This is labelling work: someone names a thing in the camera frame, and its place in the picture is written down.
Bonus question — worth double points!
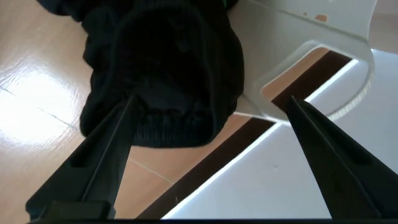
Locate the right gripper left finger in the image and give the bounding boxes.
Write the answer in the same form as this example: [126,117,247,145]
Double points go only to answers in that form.
[25,95,139,220]

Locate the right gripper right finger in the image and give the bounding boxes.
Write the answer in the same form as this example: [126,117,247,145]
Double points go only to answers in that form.
[285,95,398,219]

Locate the black knitted shorts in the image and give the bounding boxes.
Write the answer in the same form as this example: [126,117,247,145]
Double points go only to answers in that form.
[35,0,245,149]

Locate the white laundry basket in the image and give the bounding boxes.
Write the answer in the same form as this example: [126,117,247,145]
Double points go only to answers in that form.
[228,0,379,124]

